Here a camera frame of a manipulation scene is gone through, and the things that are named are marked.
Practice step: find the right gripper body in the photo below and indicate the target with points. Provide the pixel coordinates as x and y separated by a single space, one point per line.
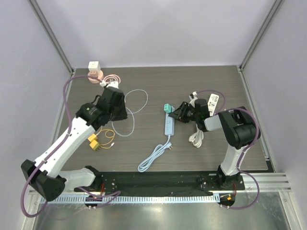
183 112

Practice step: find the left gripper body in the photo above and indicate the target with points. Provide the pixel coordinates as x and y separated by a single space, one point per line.
118 113

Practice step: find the blue power strip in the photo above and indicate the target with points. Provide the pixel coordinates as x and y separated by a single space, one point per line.
160 148

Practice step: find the green plug adapter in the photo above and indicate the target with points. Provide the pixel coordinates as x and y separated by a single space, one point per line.
168 108

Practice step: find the white power strip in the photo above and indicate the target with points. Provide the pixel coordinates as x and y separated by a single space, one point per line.
196 138

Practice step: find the blue charger with white cable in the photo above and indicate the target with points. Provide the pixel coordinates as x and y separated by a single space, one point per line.
132 113

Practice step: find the pink round socket base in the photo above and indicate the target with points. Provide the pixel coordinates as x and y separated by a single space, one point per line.
97 76

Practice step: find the yellow charger with cable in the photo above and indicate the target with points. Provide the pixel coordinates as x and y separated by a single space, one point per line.
109 136

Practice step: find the yellow dual USB adapter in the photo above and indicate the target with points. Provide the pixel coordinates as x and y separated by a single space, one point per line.
95 145

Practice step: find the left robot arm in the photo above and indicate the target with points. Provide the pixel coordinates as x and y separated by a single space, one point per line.
44 173

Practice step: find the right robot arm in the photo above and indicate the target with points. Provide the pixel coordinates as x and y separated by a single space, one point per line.
240 128

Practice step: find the white cube adapter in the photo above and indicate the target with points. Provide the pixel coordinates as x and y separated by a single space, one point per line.
94 66

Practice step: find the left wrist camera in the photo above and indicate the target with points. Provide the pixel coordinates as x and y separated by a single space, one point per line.
114 84

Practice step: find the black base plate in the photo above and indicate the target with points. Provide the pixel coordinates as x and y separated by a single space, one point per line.
204 180

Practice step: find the white cable duct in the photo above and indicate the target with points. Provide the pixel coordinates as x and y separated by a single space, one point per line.
86 199

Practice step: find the aluminium frame rail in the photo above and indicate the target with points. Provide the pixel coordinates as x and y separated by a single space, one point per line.
255 181

